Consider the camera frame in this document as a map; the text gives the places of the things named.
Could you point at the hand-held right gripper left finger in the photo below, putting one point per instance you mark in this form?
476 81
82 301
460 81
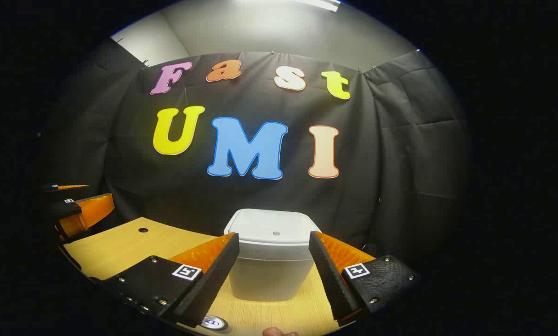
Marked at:
213 284

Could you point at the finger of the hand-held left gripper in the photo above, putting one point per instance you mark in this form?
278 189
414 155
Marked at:
54 187
89 212

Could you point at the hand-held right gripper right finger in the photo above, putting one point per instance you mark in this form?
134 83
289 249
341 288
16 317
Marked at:
332 280

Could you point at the metal pop can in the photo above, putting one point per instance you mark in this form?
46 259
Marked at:
215 322

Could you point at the white desktop garbage bin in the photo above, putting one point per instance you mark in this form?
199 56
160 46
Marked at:
271 275

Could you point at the wooden desktop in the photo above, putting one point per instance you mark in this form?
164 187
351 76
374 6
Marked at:
115 252

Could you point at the black backdrop cloth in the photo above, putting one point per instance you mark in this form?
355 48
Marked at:
400 163

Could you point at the ceiling light panel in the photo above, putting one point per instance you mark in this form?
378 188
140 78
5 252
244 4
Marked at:
323 3

